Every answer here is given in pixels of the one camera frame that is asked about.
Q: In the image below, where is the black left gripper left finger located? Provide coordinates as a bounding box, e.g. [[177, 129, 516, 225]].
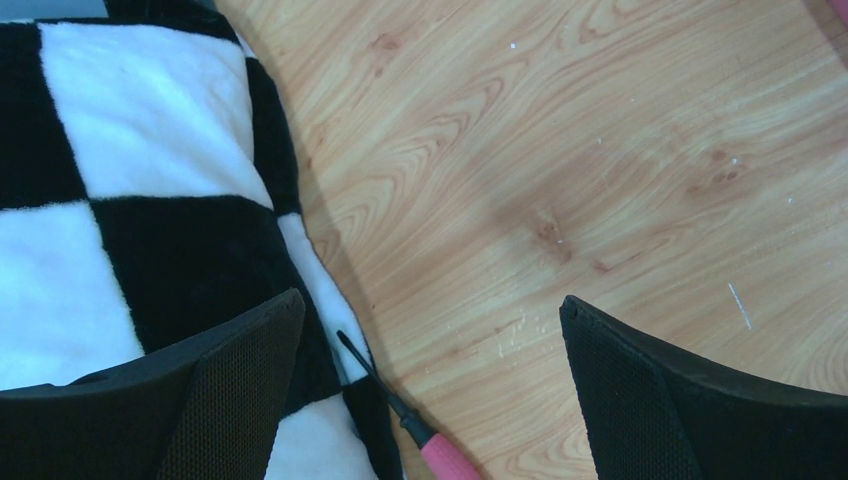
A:
[[1, 290, 304, 479]]

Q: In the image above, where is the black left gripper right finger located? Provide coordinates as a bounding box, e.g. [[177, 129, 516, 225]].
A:
[[559, 295, 847, 479]]

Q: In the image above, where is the pink handled screwdriver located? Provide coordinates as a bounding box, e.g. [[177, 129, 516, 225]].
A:
[[336, 330, 481, 480]]

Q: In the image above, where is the black white checkered pillow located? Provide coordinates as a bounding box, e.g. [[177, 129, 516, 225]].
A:
[[1, 1, 405, 479]]

